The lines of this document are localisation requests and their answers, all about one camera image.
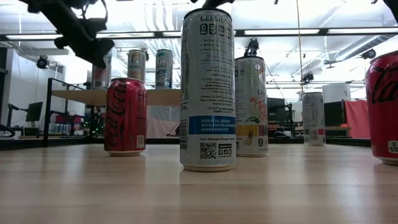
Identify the Celsius Arctic Vibe can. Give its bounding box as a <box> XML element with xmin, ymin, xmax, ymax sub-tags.
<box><xmin>155</xmin><ymin>49</ymin><xmax>174</xmax><ymax>90</ymax></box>

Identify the red Coca-Cola can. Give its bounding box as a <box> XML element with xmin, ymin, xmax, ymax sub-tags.
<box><xmin>104</xmin><ymin>77</ymin><xmax>147</xmax><ymax>157</ymax></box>
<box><xmin>365</xmin><ymin>51</ymin><xmax>398</xmax><ymax>166</ymax></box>

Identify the red hanging cloth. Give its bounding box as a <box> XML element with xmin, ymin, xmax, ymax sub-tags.
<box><xmin>343</xmin><ymin>99</ymin><xmax>371</xmax><ymax>139</ymax></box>

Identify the Celsius can blue text band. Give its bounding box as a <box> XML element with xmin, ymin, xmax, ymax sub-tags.
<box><xmin>179</xmin><ymin>7</ymin><xmax>237</xmax><ymax>172</ymax></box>

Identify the Celsius can pineapple print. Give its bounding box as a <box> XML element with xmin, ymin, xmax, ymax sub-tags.
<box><xmin>234</xmin><ymin>55</ymin><xmax>269</xmax><ymax>157</ymax></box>

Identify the black aluminium rail frame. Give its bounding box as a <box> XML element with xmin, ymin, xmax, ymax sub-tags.
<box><xmin>267</xmin><ymin>136</ymin><xmax>373</xmax><ymax>147</ymax></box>
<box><xmin>0</xmin><ymin>136</ymin><xmax>106</xmax><ymax>152</ymax></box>

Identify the Celsius Peach Vibe can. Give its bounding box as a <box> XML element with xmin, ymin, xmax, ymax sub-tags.
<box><xmin>91</xmin><ymin>49</ymin><xmax>113</xmax><ymax>91</ymax></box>

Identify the white cloth sheet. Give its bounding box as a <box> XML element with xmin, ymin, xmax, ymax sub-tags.
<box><xmin>146</xmin><ymin>105</ymin><xmax>182</xmax><ymax>139</ymax></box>

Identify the white cylindrical tank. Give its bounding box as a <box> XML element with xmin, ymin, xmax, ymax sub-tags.
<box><xmin>322</xmin><ymin>83</ymin><xmax>352</xmax><ymax>103</ymax></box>

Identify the wooden shelf black frame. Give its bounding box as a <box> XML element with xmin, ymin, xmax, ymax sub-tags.
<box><xmin>43</xmin><ymin>77</ymin><xmax>182</xmax><ymax>149</ymax></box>

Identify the black ceiling-hung device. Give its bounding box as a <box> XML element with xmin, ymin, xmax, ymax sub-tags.
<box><xmin>244</xmin><ymin>39</ymin><xmax>261</xmax><ymax>58</ymax></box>

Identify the black computer monitor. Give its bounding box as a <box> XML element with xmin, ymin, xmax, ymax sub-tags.
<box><xmin>26</xmin><ymin>101</ymin><xmax>44</xmax><ymax>123</ymax></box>
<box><xmin>267</xmin><ymin>97</ymin><xmax>293</xmax><ymax>138</ymax></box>

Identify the Celsius can orange print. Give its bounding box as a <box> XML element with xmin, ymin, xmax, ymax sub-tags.
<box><xmin>127</xmin><ymin>49</ymin><xmax>147</xmax><ymax>83</ymax></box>

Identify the tall white Celsius can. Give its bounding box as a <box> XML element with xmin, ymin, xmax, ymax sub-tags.
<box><xmin>302</xmin><ymin>91</ymin><xmax>326</xmax><ymax>147</ymax></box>

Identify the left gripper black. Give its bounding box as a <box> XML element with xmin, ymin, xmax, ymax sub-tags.
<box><xmin>40</xmin><ymin>0</ymin><xmax>116</xmax><ymax>69</ymax></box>

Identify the black upright panel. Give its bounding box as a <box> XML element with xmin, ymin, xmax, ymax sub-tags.
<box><xmin>323</xmin><ymin>101</ymin><xmax>345</xmax><ymax>128</ymax></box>

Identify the long ceiling light bar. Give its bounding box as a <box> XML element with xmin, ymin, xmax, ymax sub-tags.
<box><xmin>0</xmin><ymin>27</ymin><xmax>398</xmax><ymax>41</ymax></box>

